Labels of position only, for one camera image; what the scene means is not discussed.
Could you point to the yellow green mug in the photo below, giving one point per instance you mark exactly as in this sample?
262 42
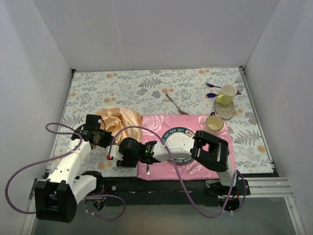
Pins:
227 89

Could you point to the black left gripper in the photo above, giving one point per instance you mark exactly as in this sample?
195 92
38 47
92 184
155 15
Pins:
105 138

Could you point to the floral tablecloth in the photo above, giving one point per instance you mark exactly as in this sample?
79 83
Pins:
144 92

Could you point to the cream enamel mug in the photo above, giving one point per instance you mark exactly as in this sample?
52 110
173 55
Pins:
213 123

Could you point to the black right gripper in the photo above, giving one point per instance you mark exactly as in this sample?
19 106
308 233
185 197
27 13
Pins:
122 156

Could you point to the silver fork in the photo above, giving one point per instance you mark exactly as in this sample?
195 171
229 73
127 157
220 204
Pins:
147 169

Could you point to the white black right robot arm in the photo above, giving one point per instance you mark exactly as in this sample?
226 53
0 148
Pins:
208 150

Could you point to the white plate teal rim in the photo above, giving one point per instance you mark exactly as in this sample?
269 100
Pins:
180 140

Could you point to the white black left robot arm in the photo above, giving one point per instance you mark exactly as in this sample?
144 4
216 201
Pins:
57 197

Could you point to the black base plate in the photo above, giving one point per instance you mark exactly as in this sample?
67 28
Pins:
135 191

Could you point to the peach satin napkin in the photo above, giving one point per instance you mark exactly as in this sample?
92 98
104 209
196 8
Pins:
116 118

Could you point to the purple plastic fork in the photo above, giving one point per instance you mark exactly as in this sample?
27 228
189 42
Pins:
211 85

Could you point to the pink rose placemat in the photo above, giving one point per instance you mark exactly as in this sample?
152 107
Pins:
165 170

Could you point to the purple plastic spoon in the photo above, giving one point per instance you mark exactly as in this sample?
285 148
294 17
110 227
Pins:
212 95

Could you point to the speckled round coaster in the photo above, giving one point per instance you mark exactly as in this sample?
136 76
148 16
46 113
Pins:
225 112

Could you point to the aluminium frame rail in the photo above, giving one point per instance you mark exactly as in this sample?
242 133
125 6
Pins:
268 209

